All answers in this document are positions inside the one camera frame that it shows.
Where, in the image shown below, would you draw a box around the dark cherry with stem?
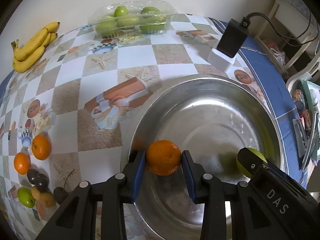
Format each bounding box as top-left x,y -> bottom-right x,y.
53,170 -> 74,205

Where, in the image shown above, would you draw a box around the dark plum pair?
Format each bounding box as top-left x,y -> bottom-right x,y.
27,168 -> 49,192

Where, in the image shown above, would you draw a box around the orange with stem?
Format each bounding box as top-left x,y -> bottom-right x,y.
31,134 -> 52,160

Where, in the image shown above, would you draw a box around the small green apple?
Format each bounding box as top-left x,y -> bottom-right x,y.
17,187 -> 36,208

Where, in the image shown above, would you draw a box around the small orange mandarin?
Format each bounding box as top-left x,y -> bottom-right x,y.
14,152 -> 30,175

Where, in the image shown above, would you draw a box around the large steel bowl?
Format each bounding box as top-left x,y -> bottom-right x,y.
120,74 -> 287,239

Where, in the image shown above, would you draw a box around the yellow apricots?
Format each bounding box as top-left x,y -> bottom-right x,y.
31,186 -> 55,208

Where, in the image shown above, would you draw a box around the patterned tablecloth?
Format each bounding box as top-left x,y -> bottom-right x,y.
1,14 -> 308,239

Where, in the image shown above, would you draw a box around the white power strip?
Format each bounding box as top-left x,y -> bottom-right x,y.
207,42 -> 236,72

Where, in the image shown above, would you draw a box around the black power adapter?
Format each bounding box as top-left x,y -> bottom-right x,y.
216,17 -> 251,58

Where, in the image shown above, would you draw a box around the white plastic shelf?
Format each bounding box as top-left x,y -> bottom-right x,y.
255,0 -> 319,74

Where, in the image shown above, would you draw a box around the yellow banana bunch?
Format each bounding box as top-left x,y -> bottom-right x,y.
11,22 -> 60,73

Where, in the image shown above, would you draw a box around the clear plastic fruit box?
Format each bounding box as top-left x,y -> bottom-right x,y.
88,0 -> 177,38

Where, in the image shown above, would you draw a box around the black cable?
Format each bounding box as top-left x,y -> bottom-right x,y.
241,10 -> 320,48

